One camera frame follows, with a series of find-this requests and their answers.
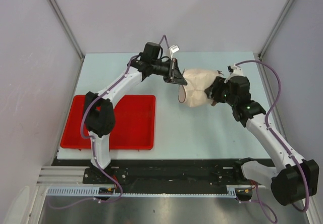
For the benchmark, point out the white slotted cable duct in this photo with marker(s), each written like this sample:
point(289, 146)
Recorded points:
point(228, 192)

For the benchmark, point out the aluminium corner post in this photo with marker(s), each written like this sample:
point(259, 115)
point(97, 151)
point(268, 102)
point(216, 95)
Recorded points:
point(278, 23)
point(66, 28)

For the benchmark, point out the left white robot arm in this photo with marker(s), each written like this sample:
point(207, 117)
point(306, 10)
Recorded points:
point(98, 114)

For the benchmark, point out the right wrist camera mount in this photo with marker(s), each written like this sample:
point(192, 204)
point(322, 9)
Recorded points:
point(234, 70)

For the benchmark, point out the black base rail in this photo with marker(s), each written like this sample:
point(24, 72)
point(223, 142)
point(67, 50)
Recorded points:
point(218, 171)

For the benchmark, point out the beige mesh laundry bag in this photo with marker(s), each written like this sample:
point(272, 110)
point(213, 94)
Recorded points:
point(198, 80)

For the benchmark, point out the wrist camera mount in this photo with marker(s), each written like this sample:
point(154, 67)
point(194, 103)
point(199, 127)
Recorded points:
point(234, 70)
point(171, 51)

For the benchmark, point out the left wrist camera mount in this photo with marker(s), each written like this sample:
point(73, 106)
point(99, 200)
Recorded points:
point(171, 51)

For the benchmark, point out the right aluminium corner post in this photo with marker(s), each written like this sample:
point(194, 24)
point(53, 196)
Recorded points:
point(278, 23)

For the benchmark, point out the left aluminium corner post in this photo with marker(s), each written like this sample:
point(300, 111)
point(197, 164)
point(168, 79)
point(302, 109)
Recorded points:
point(66, 28)

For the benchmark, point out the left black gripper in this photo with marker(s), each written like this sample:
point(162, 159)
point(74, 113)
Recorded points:
point(173, 74)

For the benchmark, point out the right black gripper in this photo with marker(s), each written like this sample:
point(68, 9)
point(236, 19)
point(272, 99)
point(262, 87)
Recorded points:
point(218, 84)

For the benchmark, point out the red plastic tray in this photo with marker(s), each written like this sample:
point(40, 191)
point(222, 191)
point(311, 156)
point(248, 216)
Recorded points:
point(134, 129)

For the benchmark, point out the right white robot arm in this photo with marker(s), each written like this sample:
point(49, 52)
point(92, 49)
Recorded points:
point(292, 178)

